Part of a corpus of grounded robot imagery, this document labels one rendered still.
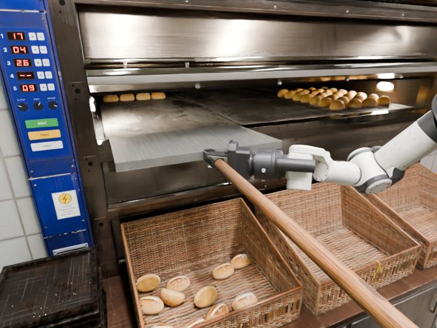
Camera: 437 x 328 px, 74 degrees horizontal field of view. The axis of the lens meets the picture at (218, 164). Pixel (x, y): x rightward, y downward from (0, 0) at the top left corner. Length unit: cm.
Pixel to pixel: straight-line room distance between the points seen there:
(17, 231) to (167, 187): 55
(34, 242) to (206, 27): 102
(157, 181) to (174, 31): 57
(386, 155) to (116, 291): 111
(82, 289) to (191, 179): 56
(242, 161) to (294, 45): 69
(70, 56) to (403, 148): 104
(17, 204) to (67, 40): 58
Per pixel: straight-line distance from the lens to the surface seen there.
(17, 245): 132
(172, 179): 122
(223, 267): 129
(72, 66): 109
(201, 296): 118
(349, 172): 92
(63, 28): 109
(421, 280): 159
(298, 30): 138
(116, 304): 130
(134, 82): 95
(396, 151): 96
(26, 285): 112
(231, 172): 73
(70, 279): 108
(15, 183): 120
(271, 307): 110
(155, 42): 110
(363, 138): 178
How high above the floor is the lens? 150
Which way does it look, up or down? 22 degrees down
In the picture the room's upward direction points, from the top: straight up
